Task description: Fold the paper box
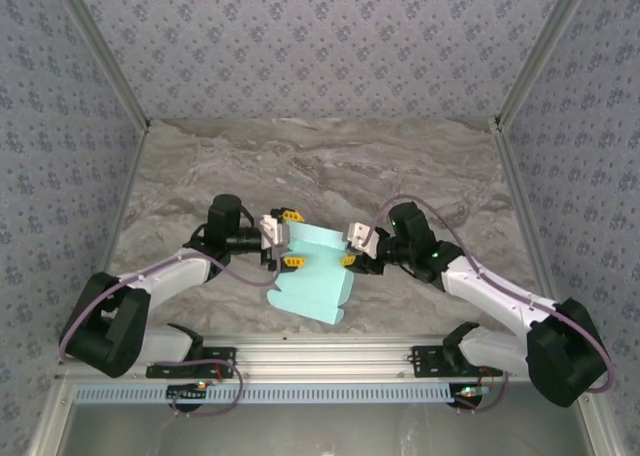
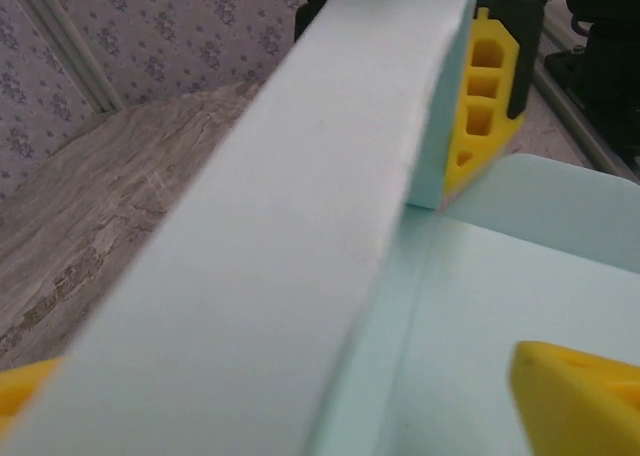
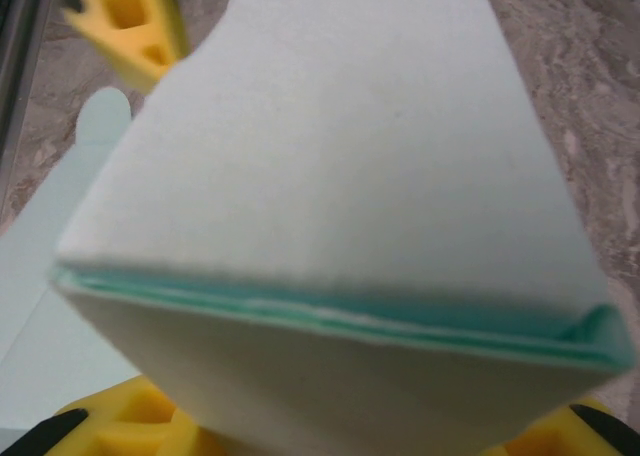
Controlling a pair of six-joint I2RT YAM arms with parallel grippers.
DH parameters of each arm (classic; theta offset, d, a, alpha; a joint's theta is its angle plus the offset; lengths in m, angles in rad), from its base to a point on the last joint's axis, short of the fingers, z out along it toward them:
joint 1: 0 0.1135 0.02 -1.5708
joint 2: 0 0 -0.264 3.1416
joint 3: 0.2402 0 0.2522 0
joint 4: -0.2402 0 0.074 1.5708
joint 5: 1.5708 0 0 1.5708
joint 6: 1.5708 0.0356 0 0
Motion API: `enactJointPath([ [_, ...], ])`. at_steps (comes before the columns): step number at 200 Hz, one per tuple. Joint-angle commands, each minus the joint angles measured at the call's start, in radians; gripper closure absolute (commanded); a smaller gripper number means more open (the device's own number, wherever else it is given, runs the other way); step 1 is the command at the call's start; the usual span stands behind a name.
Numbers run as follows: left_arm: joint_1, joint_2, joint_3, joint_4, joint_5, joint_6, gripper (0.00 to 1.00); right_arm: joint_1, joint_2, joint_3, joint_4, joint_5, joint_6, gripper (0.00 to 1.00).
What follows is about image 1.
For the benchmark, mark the teal paper box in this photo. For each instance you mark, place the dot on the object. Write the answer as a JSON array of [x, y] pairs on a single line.
[[315, 281]]

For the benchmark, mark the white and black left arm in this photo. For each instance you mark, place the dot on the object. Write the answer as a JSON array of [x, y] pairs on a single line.
[[165, 276]]

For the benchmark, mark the grey metal panel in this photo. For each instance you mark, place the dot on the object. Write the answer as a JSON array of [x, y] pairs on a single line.
[[320, 431]]

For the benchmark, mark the small black adapter board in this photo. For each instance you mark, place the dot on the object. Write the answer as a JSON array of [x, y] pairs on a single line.
[[467, 397], [185, 393]]

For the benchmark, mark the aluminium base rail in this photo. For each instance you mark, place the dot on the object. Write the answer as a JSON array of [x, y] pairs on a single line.
[[320, 358]]

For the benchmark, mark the aluminium side rail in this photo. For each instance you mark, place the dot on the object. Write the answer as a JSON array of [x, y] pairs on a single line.
[[125, 191], [520, 191]]

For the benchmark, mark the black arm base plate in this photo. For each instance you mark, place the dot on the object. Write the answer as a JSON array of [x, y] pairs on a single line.
[[220, 356], [425, 358]]

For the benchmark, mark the aluminium corner post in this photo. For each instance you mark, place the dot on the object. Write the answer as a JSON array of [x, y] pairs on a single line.
[[543, 46], [102, 46]]

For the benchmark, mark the aluminium frame leg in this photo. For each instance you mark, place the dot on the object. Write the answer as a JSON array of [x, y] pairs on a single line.
[[50, 421], [600, 426]]

